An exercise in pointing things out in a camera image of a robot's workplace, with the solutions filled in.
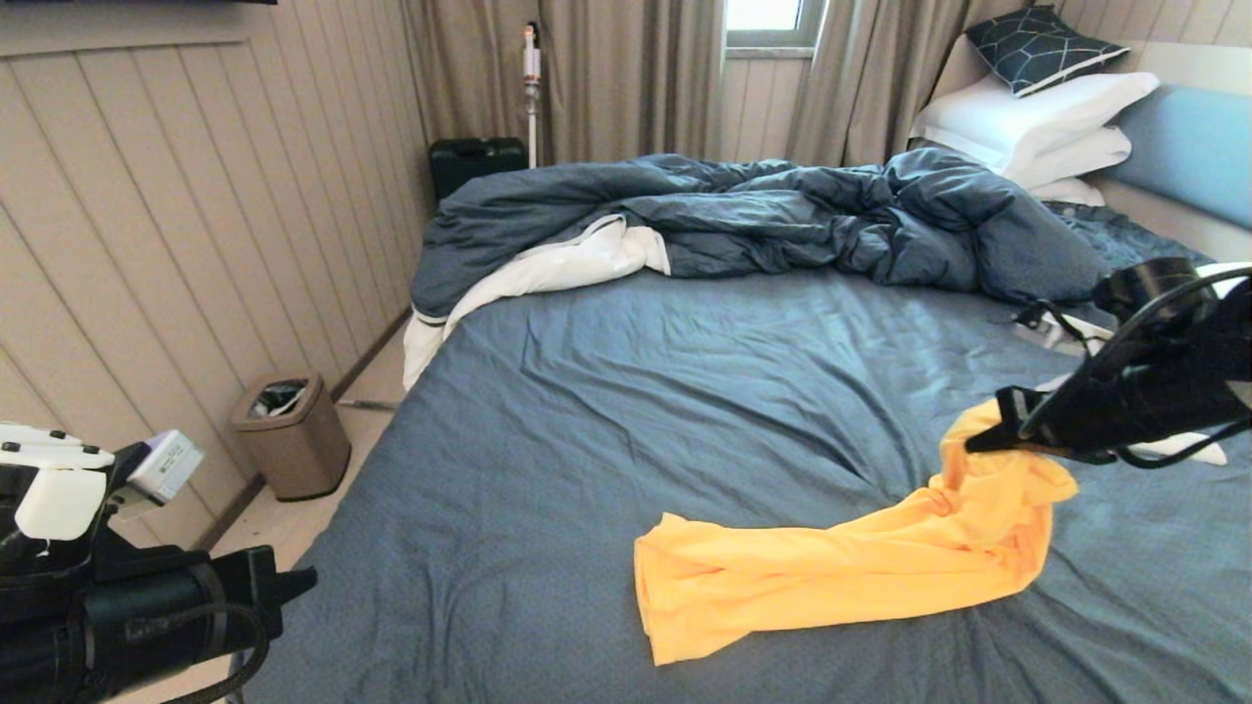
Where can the brown trash bin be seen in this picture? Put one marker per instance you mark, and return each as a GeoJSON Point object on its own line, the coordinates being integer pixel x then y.
{"type": "Point", "coordinates": [298, 455]}

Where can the grey metal rod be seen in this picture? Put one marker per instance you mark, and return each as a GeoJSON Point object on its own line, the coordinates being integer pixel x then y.
{"type": "Point", "coordinates": [368, 403]}

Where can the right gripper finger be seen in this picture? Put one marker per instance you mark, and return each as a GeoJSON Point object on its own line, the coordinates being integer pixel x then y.
{"type": "Point", "coordinates": [990, 440]}
{"type": "Point", "coordinates": [993, 449]}

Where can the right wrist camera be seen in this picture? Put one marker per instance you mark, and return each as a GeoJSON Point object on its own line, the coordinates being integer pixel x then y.
{"type": "Point", "coordinates": [1051, 332]}

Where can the dark green suitcase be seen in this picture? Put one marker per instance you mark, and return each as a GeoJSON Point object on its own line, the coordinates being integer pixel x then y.
{"type": "Point", "coordinates": [474, 161]}

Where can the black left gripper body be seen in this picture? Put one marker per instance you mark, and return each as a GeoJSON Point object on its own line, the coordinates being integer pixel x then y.
{"type": "Point", "coordinates": [186, 611]}

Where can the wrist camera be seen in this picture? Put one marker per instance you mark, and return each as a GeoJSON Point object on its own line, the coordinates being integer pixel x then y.
{"type": "Point", "coordinates": [1051, 332]}
{"type": "Point", "coordinates": [166, 467]}

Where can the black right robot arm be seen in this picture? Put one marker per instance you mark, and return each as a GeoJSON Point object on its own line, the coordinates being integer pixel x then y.
{"type": "Point", "coordinates": [1203, 332]}

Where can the large white pillow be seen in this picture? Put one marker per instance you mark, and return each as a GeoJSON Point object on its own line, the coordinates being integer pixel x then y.
{"type": "Point", "coordinates": [1027, 112]}

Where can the blue headboard pad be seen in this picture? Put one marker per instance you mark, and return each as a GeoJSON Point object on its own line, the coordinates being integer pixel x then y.
{"type": "Point", "coordinates": [1193, 152]}

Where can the crumpled bin bag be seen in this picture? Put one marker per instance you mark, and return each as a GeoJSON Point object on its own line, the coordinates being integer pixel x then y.
{"type": "Point", "coordinates": [282, 396]}

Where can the window with grey frame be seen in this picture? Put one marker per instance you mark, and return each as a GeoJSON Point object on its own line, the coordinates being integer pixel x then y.
{"type": "Point", "coordinates": [768, 15]}

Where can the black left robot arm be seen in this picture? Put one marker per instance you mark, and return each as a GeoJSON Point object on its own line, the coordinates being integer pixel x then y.
{"type": "Point", "coordinates": [49, 489]}

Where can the beige curtain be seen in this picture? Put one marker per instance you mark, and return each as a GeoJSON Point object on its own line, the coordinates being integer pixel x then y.
{"type": "Point", "coordinates": [626, 78]}
{"type": "Point", "coordinates": [861, 78]}

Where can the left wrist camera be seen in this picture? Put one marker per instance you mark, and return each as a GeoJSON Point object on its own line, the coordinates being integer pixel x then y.
{"type": "Point", "coordinates": [166, 467]}

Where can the yellow t-shirt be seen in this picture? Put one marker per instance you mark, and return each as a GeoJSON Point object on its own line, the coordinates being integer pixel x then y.
{"type": "Point", "coordinates": [831, 577]}

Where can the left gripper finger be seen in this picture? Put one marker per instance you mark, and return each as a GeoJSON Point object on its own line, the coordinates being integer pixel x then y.
{"type": "Point", "coordinates": [296, 593]}
{"type": "Point", "coordinates": [298, 577]}

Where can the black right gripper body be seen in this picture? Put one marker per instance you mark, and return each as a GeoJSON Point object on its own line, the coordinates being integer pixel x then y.
{"type": "Point", "coordinates": [1135, 411]}

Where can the crumpled dark blue duvet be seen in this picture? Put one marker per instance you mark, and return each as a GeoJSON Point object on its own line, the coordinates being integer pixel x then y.
{"type": "Point", "coordinates": [782, 210]}

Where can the white stick vacuum cleaner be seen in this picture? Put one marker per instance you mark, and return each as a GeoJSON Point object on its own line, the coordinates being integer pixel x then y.
{"type": "Point", "coordinates": [531, 64]}

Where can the blue bed sheet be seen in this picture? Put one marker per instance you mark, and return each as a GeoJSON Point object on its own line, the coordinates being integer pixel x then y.
{"type": "Point", "coordinates": [685, 391]}

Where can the dark patterned cushion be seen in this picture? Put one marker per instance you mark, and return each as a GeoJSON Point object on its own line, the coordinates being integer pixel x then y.
{"type": "Point", "coordinates": [1037, 49]}

